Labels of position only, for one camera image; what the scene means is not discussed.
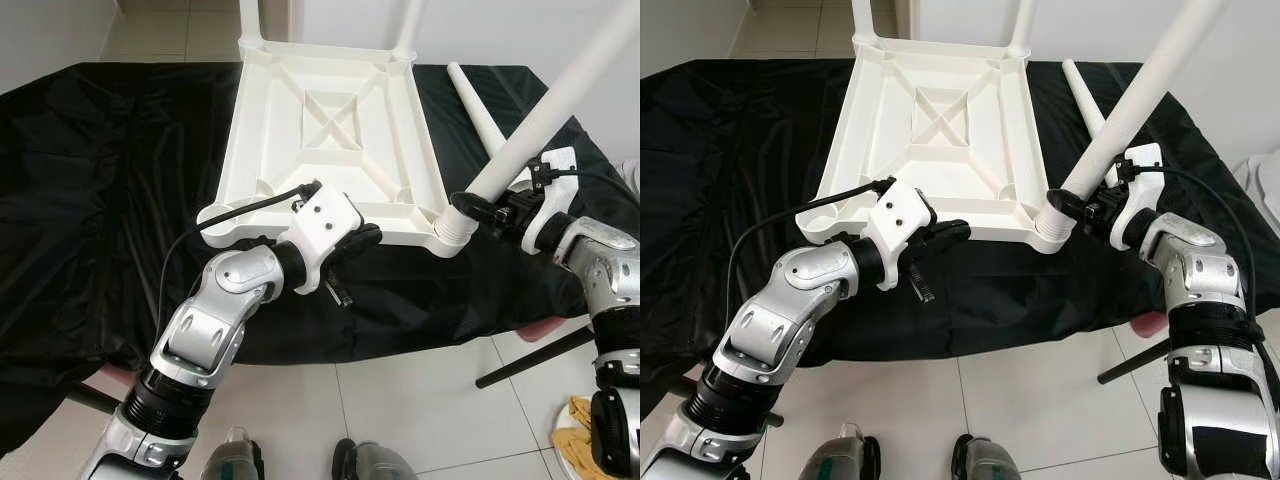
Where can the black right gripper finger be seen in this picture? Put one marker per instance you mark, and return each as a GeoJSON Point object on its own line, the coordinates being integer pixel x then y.
{"type": "Point", "coordinates": [473, 208]}
{"type": "Point", "coordinates": [1066, 205]}

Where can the white plastic table top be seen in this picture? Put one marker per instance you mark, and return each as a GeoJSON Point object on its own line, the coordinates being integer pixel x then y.
{"type": "Point", "coordinates": [920, 130]}
{"type": "Point", "coordinates": [320, 130]}

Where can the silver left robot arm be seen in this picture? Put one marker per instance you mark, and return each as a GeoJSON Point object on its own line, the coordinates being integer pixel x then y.
{"type": "Point", "coordinates": [210, 320]}
{"type": "Point", "coordinates": [780, 320]}

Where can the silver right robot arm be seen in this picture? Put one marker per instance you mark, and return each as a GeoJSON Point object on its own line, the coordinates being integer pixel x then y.
{"type": "Point", "coordinates": [1200, 280]}
{"type": "Point", "coordinates": [605, 270]}

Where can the white plastic chair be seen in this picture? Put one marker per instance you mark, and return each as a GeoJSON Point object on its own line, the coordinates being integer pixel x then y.
{"type": "Point", "coordinates": [1260, 180]}
{"type": "Point", "coordinates": [632, 175]}

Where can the black metal stand leg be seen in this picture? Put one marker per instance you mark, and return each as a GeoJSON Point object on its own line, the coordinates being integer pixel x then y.
{"type": "Point", "coordinates": [535, 357]}
{"type": "Point", "coordinates": [1135, 360]}
{"type": "Point", "coordinates": [92, 396]}

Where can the grey right robot foot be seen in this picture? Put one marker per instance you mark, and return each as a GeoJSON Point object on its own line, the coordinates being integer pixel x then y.
{"type": "Point", "coordinates": [378, 462]}
{"type": "Point", "coordinates": [985, 460]}

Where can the grey robot foot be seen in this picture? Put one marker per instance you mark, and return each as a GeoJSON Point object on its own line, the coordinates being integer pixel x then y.
{"type": "Point", "coordinates": [235, 458]}
{"type": "Point", "coordinates": [840, 455]}
{"type": "Point", "coordinates": [985, 460]}
{"type": "Point", "coordinates": [378, 462]}

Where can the black table cloth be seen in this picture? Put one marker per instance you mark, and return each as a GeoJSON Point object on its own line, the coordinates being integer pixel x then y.
{"type": "Point", "coordinates": [100, 200]}
{"type": "Point", "coordinates": [720, 200]}

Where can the grey left robot foot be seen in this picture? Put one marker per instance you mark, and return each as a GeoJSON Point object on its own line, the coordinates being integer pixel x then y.
{"type": "Point", "coordinates": [840, 455]}
{"type": "Point", "coordinates": [235, 458]}

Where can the white round plate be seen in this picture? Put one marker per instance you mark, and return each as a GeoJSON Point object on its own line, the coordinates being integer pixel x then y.
{"type": "Point", "coordinates": [560, 445]}

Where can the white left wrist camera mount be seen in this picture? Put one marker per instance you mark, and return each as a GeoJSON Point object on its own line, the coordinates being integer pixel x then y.
{"type": "Point", "coordinates": [900, 210]}
{"type": "Point", "coordinates": [325, 215]}

